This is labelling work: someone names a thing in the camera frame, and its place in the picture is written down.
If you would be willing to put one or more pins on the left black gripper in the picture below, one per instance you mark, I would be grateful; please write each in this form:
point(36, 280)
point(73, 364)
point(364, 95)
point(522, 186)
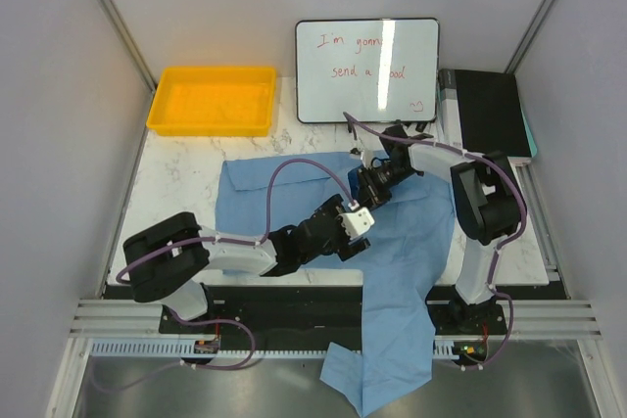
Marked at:
point(344, 250)

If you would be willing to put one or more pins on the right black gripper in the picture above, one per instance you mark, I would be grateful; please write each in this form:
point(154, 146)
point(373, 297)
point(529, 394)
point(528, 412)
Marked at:
point(369, 195)

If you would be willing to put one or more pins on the blue long sleeve shirt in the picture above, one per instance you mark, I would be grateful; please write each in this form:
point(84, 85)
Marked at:
point(409, 247)

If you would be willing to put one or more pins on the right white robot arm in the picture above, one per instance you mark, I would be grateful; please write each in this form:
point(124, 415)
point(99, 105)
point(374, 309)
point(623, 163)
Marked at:
point(489, 207)

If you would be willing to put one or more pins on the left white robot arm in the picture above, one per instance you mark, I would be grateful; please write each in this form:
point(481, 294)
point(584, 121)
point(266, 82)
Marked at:
point(162, 261)

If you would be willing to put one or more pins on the small whiteboard with red writing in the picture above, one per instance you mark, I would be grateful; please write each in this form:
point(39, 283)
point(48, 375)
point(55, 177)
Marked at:
point(374, 70)

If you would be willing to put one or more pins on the black binder folder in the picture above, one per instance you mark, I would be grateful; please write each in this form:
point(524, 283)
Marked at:
point(480, 111)

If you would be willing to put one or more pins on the yellow plastic tray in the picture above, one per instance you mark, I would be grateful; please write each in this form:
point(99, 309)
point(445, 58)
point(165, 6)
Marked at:
point(213, 102)

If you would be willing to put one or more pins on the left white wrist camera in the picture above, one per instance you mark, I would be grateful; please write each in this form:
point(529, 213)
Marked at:
point(356, 222)

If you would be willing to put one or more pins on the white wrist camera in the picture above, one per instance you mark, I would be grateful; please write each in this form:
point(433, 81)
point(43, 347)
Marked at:
point(356, 222)
point(360, 153)

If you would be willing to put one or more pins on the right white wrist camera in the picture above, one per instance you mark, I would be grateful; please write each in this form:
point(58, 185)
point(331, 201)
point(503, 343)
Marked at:
point(360, 153)

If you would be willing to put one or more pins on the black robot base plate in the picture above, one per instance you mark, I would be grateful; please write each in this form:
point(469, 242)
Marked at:
point(310, 317)

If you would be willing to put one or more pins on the white slotted cable duct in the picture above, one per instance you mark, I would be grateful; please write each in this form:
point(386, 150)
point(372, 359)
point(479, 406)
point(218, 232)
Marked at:
point(193, 349)

